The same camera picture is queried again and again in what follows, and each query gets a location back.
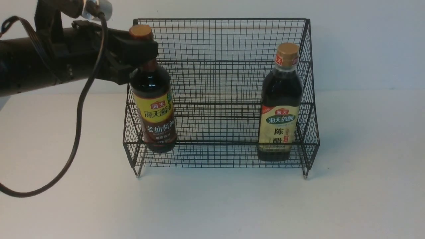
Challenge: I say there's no soy sauce bottle red cap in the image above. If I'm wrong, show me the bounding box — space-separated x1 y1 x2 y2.
129 24 178 154

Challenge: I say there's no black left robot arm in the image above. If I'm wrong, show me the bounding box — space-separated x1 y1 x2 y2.
0 0 158 97

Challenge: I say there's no black wire mesh rack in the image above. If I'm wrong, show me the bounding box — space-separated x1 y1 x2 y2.
123 18 320 179

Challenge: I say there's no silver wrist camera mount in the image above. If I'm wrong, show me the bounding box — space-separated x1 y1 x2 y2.
81 0 113 21

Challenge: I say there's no black cable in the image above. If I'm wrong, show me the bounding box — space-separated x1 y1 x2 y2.
0 12 108 198

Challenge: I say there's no vinegar bottle gold cap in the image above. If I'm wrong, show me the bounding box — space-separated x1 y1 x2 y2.
257 43 303 162

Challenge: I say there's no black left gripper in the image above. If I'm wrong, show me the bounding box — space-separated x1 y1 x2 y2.
66 20 158 85

